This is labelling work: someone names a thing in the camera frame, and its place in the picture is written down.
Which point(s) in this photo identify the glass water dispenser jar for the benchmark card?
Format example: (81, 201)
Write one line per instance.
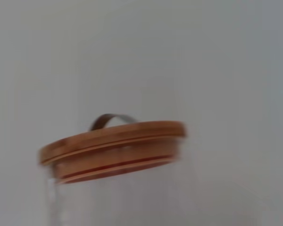
(108, 202)

